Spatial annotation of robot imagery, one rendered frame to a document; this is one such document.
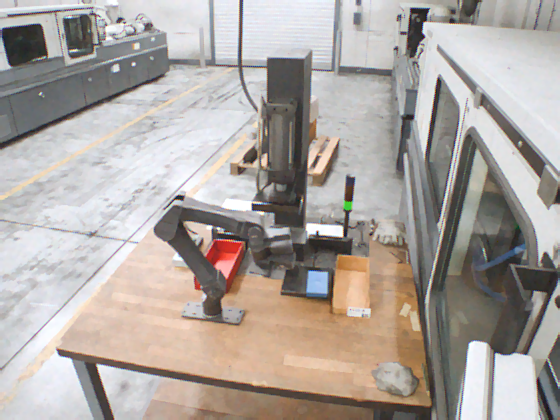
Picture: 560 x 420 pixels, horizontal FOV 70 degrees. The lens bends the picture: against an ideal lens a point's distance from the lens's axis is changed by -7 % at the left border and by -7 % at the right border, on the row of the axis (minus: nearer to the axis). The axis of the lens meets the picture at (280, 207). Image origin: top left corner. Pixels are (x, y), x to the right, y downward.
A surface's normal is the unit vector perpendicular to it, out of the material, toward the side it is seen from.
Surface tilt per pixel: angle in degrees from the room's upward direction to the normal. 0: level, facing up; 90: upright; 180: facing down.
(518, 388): 7
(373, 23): 90
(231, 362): 0
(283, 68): 90
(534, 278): 90
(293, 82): 90
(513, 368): 7
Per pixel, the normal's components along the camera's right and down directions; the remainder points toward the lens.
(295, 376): 0.01, -0.88
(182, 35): -0.22, 0.46
